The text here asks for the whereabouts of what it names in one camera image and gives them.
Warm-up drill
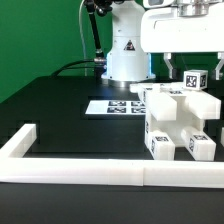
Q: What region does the white chair back frame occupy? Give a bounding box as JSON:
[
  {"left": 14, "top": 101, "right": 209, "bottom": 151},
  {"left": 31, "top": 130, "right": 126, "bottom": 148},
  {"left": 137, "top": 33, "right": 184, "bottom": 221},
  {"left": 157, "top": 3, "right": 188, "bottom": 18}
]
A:
[{"left": 130, "top": 82, "right": 221, "bottom": 121}]

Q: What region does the black cable bundle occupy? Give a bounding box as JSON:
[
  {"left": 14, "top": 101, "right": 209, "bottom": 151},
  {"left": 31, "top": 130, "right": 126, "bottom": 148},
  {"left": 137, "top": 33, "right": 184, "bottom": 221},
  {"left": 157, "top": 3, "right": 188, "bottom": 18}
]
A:
[{"left": 50, "top": 59, "right": 108, "bottom": 78}]

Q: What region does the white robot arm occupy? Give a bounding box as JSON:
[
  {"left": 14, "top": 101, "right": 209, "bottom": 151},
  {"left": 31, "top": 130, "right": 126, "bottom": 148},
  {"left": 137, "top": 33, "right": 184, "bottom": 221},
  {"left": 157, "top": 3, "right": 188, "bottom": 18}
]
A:
[{"left": 102, "top": 0, "right": 224, "bottom": 87}]

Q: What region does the white tagged cube nut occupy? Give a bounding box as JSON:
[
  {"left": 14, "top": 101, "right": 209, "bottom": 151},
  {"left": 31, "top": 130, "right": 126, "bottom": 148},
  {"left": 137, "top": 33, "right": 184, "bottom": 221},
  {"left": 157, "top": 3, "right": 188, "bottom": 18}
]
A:
[
  {"left": 220, "top": 127, "right": 224, "bottom": 147},
  {"left": 183, "top": 70, "right": 208, "bottom": 91}
]

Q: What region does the white chair seat part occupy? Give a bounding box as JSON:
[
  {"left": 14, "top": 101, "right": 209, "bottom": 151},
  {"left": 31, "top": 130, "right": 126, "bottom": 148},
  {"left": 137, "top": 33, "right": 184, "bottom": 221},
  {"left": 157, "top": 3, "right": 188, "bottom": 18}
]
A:
[{"left": 143, "top": 90, "right": 204, "bottom": 147}]

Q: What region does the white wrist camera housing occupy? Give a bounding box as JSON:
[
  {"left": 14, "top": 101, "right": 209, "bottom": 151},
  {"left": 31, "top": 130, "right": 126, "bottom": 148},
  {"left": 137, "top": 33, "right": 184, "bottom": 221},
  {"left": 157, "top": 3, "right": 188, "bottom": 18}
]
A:
[{"left": 143, "top": 0, "right": 175, "bottom": 9}]

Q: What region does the grey thin cable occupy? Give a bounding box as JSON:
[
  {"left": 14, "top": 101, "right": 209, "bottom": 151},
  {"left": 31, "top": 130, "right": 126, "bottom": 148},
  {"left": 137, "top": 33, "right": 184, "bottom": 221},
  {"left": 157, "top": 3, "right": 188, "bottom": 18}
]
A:
[{"left": 78, "top": 0, "right": 88, "bottom": 76}]

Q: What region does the white U-shaped obstacle fence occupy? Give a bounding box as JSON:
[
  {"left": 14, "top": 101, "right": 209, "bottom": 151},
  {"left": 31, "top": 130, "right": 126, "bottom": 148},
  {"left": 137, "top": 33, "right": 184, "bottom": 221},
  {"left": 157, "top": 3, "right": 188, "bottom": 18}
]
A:
[{"left": 0, "top": 124, "right": 224, "bottom": 188}]

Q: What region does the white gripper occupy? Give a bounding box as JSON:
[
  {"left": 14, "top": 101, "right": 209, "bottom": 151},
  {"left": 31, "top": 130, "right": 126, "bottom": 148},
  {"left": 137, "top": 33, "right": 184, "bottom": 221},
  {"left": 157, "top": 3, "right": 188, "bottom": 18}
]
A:
[{"left": 140, "top": 6, "right": 224, "bottom": 80}]

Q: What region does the white fiducial marker sheet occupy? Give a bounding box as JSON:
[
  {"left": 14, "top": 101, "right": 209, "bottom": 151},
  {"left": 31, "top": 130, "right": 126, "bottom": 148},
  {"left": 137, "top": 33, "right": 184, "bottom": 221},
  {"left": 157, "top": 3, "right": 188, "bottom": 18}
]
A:
[{"left": 86, "top": 100, "right": 145, "bottom": 115}]

